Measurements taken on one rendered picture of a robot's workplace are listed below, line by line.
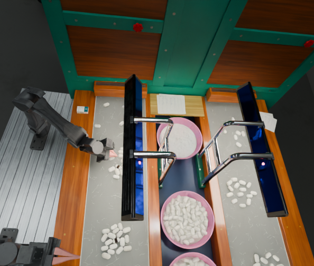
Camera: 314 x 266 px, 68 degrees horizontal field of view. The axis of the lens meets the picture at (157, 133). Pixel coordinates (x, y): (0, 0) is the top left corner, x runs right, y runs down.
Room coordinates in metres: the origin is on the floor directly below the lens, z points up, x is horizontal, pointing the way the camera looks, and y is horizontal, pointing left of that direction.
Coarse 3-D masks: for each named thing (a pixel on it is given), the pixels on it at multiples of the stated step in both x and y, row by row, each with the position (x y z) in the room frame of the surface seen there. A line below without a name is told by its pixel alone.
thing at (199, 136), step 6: (174, 120) 0.77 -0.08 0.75; (180, 120) 0.78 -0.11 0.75; (186, 120) 0.78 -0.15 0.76; (162, 126) 0.71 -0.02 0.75; (192, 126) 0.76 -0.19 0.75; (198, 132) 0.73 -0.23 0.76; (198, 138) 0.70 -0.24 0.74; (198, 144) 0.66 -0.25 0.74; (198, 150) 0.61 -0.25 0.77; (192, 156) 0.57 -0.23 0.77
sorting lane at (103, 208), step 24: (96, 96) 0.78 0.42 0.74; (96, 120) 0.62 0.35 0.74; (120, 120) 0.66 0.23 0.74; (120, 144) 0.52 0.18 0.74; (144, 144) 0.56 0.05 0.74; (96, 168) 0.35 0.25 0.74; (144, 168) 0.43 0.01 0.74; (96, 192) 0.24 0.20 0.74; (120, 192) 0.27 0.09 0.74; (144, 192) 0.31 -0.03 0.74; (96, 216) 0.13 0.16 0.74; (120, 216) 0.16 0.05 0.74; (144, 216) 0.19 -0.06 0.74; (96, 240) 0.03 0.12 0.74; (144, 240) 0.09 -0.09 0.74; (96, 264) -0.06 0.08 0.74; (120, 264) -0.03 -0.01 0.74; (144, 264) 0.00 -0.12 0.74
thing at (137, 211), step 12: (132, 84) 0.65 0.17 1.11; (132, 96) 0.59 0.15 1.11; (132, 108) 0.53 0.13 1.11; (132, 132) 0.42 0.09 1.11; (132, 144) 0.37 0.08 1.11; (132, 168) 0.28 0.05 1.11; (132, 180) 0.24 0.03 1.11; (132, 192) 0.20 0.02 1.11; (132, 204) 0.16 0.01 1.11; (132, 216) 0.12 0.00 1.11
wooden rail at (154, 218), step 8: (152, 128) 0.66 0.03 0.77; (152, 136) 0.61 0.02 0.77; (152, 144) 0.57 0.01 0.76; (152, 160) 0.47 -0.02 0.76; (152, 168) 0.43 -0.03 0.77; (152, 176) 0.39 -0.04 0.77; (152, 184) 0.35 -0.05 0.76; (152, 192) 0.31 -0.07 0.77; (152, 200) 0.27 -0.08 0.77; (152, 208) 0.23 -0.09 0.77; (152, 216) 0.20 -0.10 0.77; (152, 224) 0.16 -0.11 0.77; (152, 232) 0.13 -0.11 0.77; (160, 232) 0.14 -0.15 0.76; (152, 240) 0.10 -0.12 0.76; (160, 240) 0.11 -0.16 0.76; (152, 248) 0.07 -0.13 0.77; (160, 248) 0.08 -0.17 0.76; (152, 256) 0.04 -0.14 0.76; (160, 256) 0.04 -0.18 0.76; (152, 264) 0.01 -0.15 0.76; (160, 264) 0.02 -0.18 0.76
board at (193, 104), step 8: (152, 96) 0.87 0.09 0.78; (184, 96) 0.95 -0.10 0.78; (192, 96) 0.96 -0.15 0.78; (200, 96) 0.98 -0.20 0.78; (152, 104) 0.81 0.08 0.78; (192, 104) 0.90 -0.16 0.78; (200, 104) 0.92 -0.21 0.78; (152, 112) 0.76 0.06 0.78; (192, 112) 0.84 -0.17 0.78; (200, 112) 0.86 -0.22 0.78
